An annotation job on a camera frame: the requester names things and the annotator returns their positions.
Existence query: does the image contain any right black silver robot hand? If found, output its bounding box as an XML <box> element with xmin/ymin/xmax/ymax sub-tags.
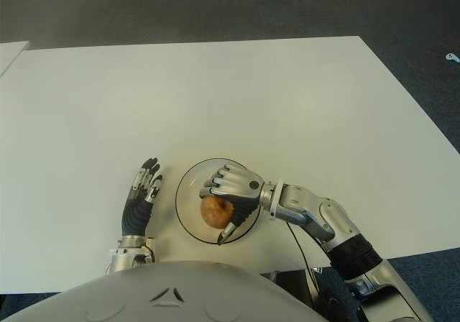
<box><xmin>198</xmin><ymin>163</ymin><xmax>265</xmax><ymax>247</ymax></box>

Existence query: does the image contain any white side table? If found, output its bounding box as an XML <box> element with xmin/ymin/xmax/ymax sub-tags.
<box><xmin>0</xmin><ymin>40</ymin><xmax>29</xmax><ymax>78</ymax></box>

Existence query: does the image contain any white plate with black rim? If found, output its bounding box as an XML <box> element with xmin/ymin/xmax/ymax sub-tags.
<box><xmin>175</xmin><ymin>157</ymin><xmax>262</xmax><ymax>244</ymax></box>

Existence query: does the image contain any red yellow apple with sticker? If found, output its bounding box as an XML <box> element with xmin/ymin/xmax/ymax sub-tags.
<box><xmin>200</xmin><ymin>195</ymin><xmax>236</xmax><ymax>229</ymax></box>

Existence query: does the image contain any grey robot torso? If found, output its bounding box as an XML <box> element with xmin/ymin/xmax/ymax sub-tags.
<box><xmin>0</xmin><ymin>260</ymin><xmax>326</xmax><ymax>322</ymax></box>

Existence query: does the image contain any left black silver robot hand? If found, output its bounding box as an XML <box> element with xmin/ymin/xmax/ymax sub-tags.
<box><xmin>120</xmin><ymin>157</ymin><xmax>163</xmax><ymax>237</ymax></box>

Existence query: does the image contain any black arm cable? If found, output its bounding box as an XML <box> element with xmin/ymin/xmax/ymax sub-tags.
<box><xmin>285</xmin><ymin>221</ymin><xmax>323</xmax><ymax>303</ymax></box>

